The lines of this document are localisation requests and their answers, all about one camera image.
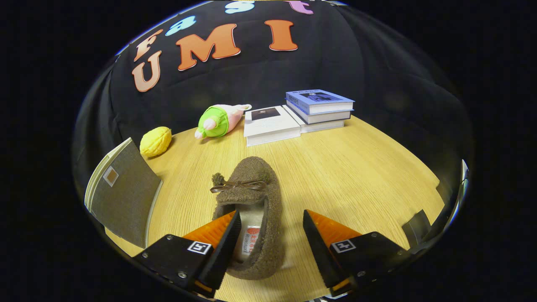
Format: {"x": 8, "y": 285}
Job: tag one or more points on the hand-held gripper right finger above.
{"x": 321, "y": 256}

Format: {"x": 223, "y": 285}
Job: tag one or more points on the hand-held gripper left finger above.
{"x": 222, "y": 256}

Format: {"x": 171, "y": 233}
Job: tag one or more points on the brown fuzzy shoe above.
{"x": 251, "y": 172}

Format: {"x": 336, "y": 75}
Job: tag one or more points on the grey fabric storage box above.
{"x": 126, "y": 201}

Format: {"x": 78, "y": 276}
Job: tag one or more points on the dark grey flat object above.
{"x": 416, "y": 228}

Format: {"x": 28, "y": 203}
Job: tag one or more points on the yellow plush toy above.
{"x": 156, "y": 141}

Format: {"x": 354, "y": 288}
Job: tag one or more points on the green and pink plush toy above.
{"x": 216, "y": 121}

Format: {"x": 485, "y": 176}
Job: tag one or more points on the thick book with dark cover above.
{"x": 329, "y": 116}

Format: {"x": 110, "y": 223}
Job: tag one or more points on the white book with dark picture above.
{"x": 270, "y": 123}

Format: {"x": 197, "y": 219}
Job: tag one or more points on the blue book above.
{"x": 319, "y": 97}

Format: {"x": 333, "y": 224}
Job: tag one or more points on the black backdrop cloth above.
{"x": 251, "y": 79}

